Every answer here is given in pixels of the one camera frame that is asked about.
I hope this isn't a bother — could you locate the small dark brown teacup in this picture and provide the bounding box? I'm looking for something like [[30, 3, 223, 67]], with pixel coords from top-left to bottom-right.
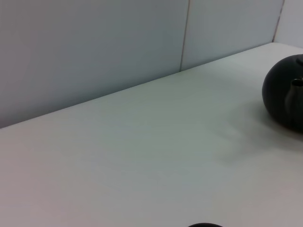
[[188, 222, 224, 227]]

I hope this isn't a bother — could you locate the black round teapot with handle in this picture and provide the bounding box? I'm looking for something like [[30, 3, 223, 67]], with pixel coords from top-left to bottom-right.
[[262, 53, 303, 133]]

